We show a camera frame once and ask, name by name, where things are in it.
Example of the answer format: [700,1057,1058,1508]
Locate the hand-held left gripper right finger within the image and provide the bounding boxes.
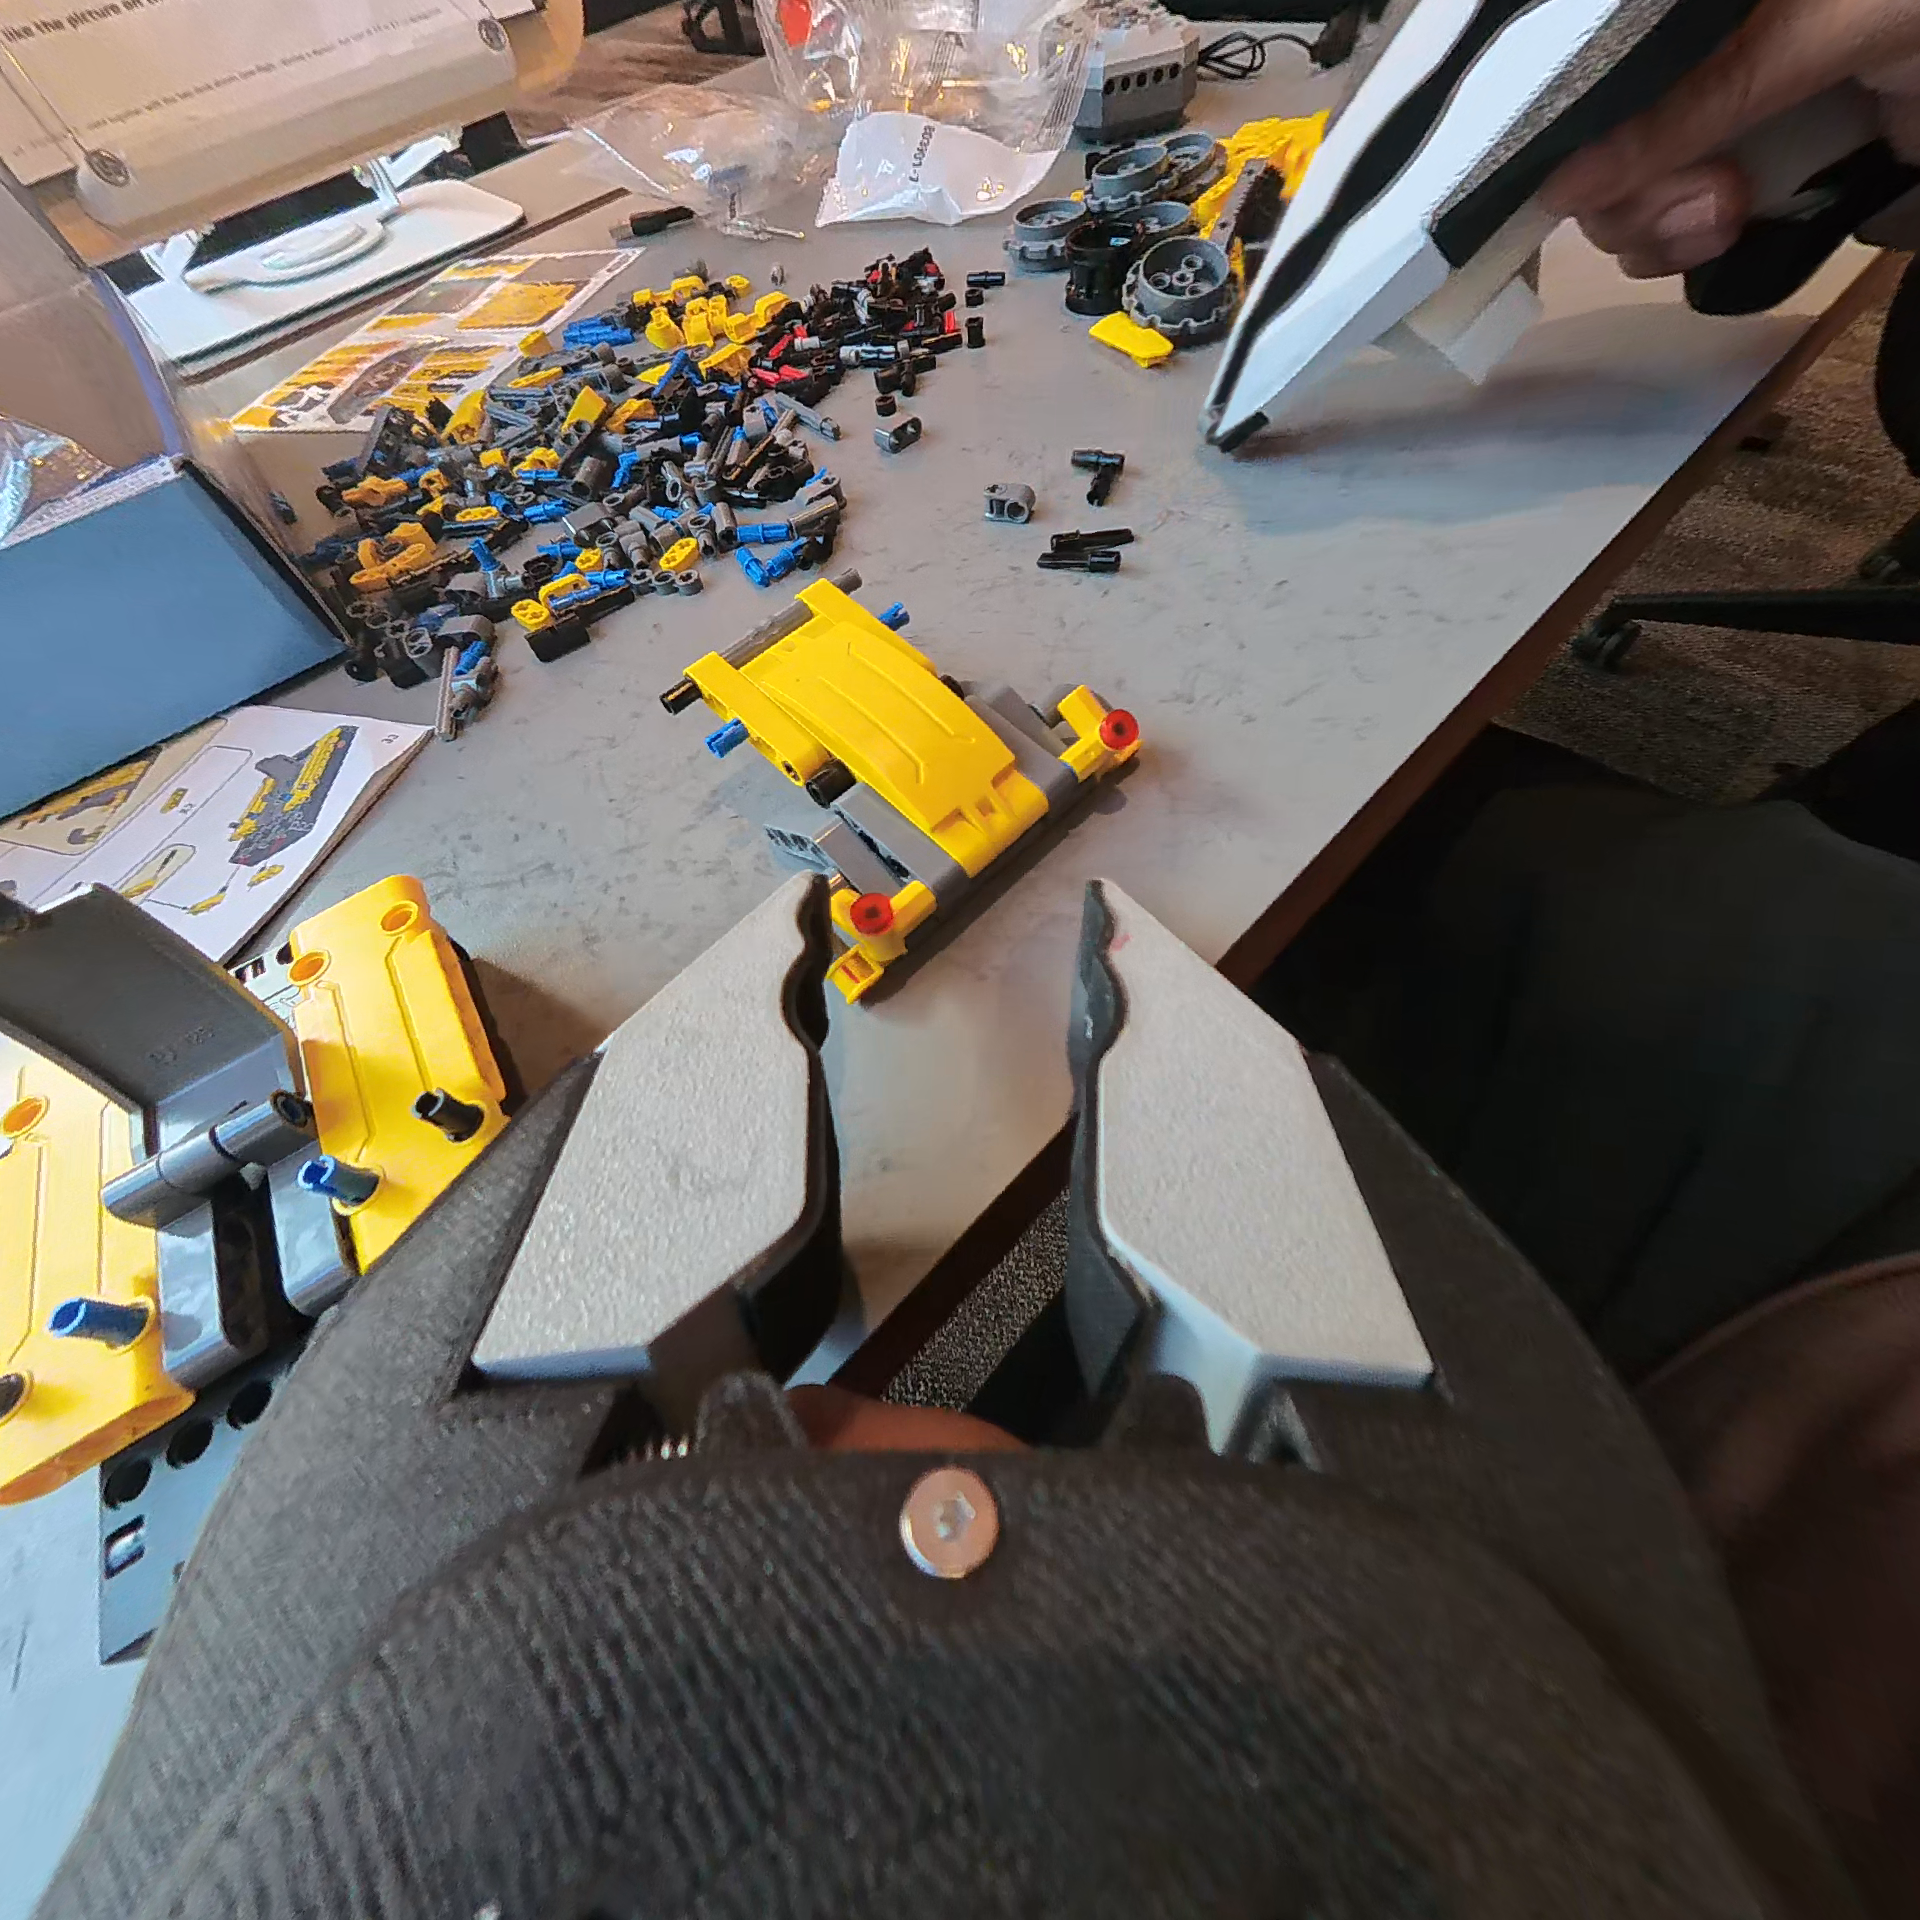
[1066,878,1440,1469]

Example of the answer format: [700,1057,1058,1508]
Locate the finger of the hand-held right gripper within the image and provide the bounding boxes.
[1224,0,1682,448]
[1204,0,1517,444]

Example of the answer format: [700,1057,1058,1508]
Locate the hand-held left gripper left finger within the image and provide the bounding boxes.
[469,872,842,1423]

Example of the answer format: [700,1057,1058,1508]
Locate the pile of building pieces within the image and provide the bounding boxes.
[300,247,1008,744]

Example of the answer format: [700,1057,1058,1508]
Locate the grey desk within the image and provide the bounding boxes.
[0,46,1896,1846]

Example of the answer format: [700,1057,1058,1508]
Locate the person's right hand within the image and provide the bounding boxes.
[1536,0,1920,287]

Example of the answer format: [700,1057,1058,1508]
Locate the yellow chassis parts with wheels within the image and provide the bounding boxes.
[1007,112,1337,324]

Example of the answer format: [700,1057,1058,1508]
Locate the grey battery box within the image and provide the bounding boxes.
[1072,30,1202,145]

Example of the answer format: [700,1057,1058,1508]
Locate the black battery box yellow beams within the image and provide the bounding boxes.
[0,872,520,1665]

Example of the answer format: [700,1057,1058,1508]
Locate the person's legs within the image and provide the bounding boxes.
[1245,720,1920,1382]

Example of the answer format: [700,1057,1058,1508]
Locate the large clear plastic bag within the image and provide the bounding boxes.
[749,0,1097,153]

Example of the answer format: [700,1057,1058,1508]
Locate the black swivel chair with casters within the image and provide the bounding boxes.
[1568,516,1920,670]

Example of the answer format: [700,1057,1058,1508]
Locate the yellow toy vehicle assembly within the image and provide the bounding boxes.
[660,575,1146,1004]

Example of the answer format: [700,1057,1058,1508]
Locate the instruction booklet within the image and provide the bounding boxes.
[0,704,437,968]

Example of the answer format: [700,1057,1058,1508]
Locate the small clear bag with axles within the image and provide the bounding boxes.
[570,82,842,244]

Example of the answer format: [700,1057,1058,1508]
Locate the blue cardboard kit box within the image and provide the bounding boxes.
[0,158,355,817]

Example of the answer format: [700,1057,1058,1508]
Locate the yellow grey sticker sheet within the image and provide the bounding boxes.
[231,247,647,436]

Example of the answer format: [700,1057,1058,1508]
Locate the white rounded tray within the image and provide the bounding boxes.
[129,150,528,361]

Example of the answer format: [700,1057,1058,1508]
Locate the black battery box cable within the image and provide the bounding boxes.
[1191,22,1389,85]

